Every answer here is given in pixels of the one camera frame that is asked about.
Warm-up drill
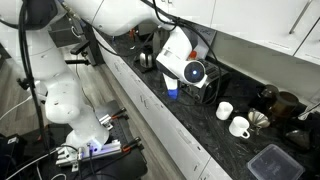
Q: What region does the silver utensil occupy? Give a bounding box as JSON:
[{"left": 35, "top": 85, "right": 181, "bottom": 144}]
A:
[{"left": 297, "top": 101, "right": 320, "bottom": 121}]

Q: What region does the silver upper cabinet handle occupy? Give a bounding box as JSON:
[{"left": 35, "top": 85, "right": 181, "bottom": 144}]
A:
[{"left": 288, "top": 0, "right": 315, "bottom": 35}]

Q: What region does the small whiteboard sign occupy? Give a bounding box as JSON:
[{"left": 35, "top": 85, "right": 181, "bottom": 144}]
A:
[{"left": 191, "top": 24, "right": 218, "bottom": 59}]

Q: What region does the black robot cart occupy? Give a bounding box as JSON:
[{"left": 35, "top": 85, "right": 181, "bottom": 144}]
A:
[{"left": 0, "top": 99, "right": 149, "bottom": 180}]

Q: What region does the black glossy dripper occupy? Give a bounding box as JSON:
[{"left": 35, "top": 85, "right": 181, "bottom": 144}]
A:
[{"left": 284, "top": 128, "right": 313, "bottom": 151}]

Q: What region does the black and steel toaster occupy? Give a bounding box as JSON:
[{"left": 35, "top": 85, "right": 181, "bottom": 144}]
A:
[{"left": 179, "top": 59, "right": 232, "bottom": 105}]

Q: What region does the wide dark glass jar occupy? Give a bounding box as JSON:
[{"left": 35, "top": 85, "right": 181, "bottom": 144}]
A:
[{"left": 271, "top": 91, "right": 300, "bottom": 121}]

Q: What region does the creamer bottle with orange lid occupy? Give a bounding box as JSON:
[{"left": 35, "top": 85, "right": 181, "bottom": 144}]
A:
[{"left": 188, "top": 49, "right": 199, "bottom": 62}]

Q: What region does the orange handled bar clamp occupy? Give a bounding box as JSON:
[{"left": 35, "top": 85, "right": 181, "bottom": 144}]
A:
[
  {"left": 109, "top": 136, "right": 143, "bottom": 154},
  {"left": 99, "top": 106, "right": 129, "bottom": 131}
]

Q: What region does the tall dark glass jar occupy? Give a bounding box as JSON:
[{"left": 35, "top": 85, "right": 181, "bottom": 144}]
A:
[{"left": 258, "top": 84, "right": 279, "bottom": 111}]

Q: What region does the white floor cable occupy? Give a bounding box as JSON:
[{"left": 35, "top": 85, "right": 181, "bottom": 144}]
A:
[{"left": 0, "top": 94, "right": 34, "bottom": 121}]

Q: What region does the black equipment box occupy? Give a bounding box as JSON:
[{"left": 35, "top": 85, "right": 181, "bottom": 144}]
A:
[{"left": 0, "top": 133, "right": 27, "bottom": 180}]

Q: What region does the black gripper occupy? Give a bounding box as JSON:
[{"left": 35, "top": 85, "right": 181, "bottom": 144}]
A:
[{"left": 155, "top": 60, "right": 169, "bottom": 81}]

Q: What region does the white mug with handle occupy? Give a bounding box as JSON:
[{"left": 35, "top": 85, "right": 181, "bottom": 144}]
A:
[{"left": 228, "top": 115, "right": 251, "bottom": 140}]

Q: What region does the white lower cabinet row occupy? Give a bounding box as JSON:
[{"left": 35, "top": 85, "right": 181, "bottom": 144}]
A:
[{"left": 94, "top": 31, "right": 234, "bottom": 180}]

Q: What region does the white cylindrical mug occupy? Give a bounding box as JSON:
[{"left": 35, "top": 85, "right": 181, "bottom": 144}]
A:
[{"left": 215, "top": 101, "right": 234, "bottom": 121}]

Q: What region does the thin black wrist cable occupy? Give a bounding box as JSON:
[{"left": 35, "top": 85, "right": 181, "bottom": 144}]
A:
[{"left": 139, "top": 0, "right": 224, "bottom": 108}]

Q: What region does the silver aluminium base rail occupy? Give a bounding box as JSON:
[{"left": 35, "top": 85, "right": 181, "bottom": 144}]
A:
[{"left": 54, "top": 139, "right": 123, "bottom": 168}]

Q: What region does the small metal funnel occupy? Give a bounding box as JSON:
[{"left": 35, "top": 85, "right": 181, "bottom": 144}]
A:
[{"left": 247, "top": 107, "right": 271, "bottom": 131}]

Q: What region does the black tripod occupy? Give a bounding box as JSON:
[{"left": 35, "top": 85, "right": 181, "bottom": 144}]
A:
[{"left": 16, "top": 77, "right": 36, "bottom": 91}]

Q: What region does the white upper cabinet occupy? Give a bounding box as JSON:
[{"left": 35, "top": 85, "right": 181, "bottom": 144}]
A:
[{"left": 146, "top": 0, "right": 320, "bottom": 66}]

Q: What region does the stainless steel coffee carafe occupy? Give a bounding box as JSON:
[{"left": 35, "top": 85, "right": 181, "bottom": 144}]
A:
[{"left": 138, "top": 49, "right": 155, "bottom": 69}]

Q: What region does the thick black cable bundle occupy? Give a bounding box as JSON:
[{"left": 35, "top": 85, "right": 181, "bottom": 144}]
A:
[{"left": 16, "top": 0, "right": 51, "bottom": 151}]

